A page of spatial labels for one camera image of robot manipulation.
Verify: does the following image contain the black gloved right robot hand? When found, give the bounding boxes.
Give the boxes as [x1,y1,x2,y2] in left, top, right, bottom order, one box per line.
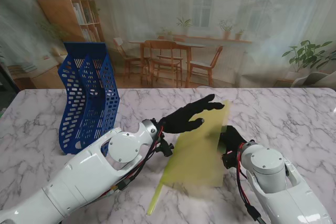
[219,125,249,154]

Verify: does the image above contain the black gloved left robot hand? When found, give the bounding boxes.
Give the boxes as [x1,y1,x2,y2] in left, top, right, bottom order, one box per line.
[159,94,226,135]

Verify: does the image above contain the yellow translucent file folder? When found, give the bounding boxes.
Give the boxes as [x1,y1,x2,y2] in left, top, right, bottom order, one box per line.
[160,100,232,188]

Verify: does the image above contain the yellow folder slide bar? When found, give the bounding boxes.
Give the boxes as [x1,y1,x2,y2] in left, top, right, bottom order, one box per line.
[146,183,164,216]

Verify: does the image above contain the blue perforated file rack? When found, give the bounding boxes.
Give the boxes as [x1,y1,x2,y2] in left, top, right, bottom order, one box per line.
[57,41,121,156]

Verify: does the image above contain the printed room backdrop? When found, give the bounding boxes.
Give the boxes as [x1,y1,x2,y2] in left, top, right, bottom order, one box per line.
[0,0,336,90]

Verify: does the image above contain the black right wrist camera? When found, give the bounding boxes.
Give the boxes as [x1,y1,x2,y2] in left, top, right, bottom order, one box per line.
[222,150,240,170]

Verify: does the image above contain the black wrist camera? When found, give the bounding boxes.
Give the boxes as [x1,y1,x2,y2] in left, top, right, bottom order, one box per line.
[154,138,174,158]
[222,150,240,170]

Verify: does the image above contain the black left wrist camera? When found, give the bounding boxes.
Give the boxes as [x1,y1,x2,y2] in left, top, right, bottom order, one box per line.
[154,138,174,158]

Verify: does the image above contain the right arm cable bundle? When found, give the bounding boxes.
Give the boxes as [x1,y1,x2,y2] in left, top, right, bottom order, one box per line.
[236,142,263,224]

